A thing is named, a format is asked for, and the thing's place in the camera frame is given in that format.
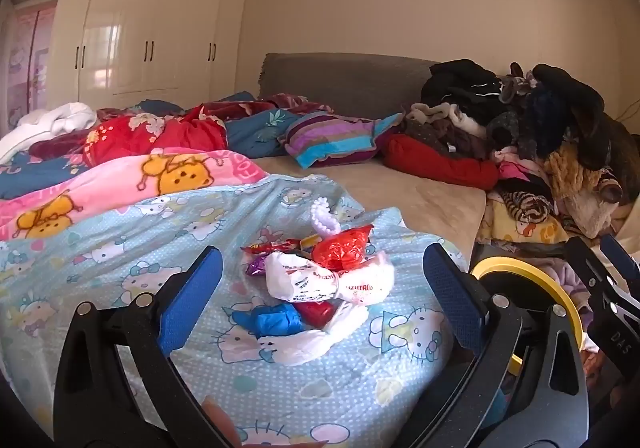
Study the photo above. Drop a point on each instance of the purple striped pillow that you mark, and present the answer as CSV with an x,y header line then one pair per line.
x,y
330,138

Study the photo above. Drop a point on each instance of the blue leaf print quilt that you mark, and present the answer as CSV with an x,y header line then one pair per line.
x,y
255,133

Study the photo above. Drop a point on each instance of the blue plastic bag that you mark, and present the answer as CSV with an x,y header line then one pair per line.
x,y
272,320

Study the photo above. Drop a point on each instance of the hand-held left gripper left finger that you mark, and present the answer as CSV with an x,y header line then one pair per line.
x,y
187,298

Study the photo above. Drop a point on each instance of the pile of clothes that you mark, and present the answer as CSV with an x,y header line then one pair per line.
x,y
550,128

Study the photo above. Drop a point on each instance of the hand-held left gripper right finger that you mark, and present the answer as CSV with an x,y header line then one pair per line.
x,y
455,300

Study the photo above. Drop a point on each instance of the white wardrobe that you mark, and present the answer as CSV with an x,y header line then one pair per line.
x,y
125,38

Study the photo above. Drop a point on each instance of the beige bed sheet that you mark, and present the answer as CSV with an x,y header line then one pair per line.
x,y
390,198

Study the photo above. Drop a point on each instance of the yellow rimmed bin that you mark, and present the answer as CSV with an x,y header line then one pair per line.
x,y
525,265

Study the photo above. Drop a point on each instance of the blue cat print blanket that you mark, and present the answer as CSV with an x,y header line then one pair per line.
x,y
125,238

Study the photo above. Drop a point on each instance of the white pleated paper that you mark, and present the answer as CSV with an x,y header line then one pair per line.
x,y
322,220

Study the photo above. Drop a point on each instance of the white printed plastic bag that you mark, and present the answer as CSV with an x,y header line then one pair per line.
x,y
310,278

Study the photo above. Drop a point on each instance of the white cloth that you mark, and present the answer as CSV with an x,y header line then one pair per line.
x,y
50,123

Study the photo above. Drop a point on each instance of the pink bear print blanket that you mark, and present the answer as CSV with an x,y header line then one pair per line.
x,y
100,188

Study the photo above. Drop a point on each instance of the light purple fleece cloth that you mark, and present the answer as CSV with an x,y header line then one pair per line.
x,y
565,278

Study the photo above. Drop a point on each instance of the yellow snack wrapper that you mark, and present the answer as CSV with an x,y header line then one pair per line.
x,y
309,241

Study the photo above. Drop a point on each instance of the red snack wrapper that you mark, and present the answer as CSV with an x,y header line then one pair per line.
x,y
270,245

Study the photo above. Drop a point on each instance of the plain white plastic bag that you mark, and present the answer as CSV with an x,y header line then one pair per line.
x,y
300,348

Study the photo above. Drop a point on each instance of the red tube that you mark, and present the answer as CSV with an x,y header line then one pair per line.
x,y
315,312

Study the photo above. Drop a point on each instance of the red floral quilt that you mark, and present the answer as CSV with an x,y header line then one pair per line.
x,y
180,138

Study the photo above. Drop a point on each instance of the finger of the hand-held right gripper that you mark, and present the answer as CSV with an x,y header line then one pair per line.
x,y
622,258
595,278

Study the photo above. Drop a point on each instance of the grey headboard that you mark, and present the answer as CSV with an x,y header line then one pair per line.
x,y
350,83

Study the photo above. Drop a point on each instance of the person's left hand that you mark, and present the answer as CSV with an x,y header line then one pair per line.
x,y
220,423

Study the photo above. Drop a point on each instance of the red garment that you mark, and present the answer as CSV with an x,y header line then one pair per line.
x,y
430,163

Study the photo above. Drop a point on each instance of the purple foil snack wrapper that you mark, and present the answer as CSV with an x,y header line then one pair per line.
x,y
259,265

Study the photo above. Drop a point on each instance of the red plastic bag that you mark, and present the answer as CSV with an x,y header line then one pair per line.
x,y
342,248

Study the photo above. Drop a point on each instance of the dark red floral blanket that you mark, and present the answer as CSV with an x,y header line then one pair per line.
x,y
235,109

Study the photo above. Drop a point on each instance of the pink printed door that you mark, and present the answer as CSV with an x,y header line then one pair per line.
x,y
30,58

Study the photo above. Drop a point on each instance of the yellow printed blanket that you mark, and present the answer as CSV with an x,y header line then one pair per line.
x,y
540,228

